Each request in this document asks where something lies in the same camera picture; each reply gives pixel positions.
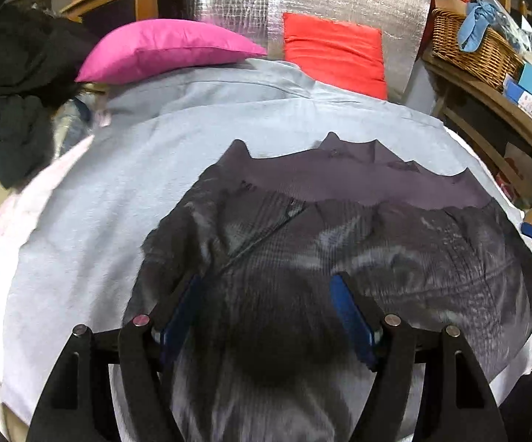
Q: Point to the light grey bed sheet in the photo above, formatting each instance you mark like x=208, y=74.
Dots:
x=266, y=122

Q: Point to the red-orange pillow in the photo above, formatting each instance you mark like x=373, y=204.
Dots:
x=342, y=54

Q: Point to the dark grey puffer jacket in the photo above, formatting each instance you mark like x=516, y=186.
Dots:
x=267, y=357

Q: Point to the light blue cloth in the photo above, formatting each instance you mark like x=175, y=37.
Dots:
x=480, y=16

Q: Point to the wooden shelf unit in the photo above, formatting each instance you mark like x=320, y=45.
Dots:
x=485, y=119

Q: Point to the silver foil insulation sheet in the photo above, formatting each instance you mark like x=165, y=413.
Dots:
x=402, y=23

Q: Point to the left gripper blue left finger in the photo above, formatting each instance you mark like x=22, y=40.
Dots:
x=76, y=403

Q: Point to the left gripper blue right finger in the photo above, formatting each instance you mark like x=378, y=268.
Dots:
x=457, y=402

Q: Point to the wicker basket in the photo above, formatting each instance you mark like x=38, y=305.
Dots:
x=490, y=58

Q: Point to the black clothes pile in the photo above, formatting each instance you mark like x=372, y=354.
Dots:
x=40, y=58

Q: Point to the pink pillow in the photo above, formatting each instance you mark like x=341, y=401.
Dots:
x=143, y=49

